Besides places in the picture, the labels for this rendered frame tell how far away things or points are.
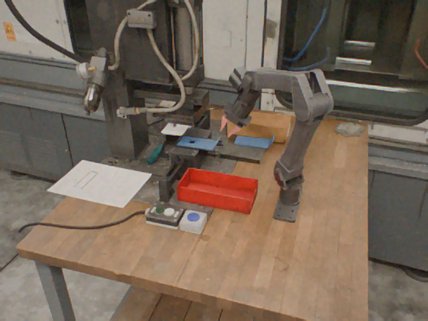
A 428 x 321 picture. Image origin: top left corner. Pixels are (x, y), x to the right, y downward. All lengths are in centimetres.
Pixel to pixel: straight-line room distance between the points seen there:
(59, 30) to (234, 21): 101
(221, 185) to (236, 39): 83
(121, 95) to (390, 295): 170
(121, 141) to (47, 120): 128
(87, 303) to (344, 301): 151
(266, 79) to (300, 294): 62
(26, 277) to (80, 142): 84
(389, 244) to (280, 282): 133
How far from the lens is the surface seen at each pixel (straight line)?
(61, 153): 294
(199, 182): 149
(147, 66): 146
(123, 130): 162
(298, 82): 116
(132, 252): 126
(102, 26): 149
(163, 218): 131
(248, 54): 205
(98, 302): 236
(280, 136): 174
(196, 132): 165
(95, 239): 133
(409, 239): 241
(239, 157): 161
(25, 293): 253
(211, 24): 208
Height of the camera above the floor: 177
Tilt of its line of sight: 32 degrees down
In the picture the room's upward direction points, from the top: straight up
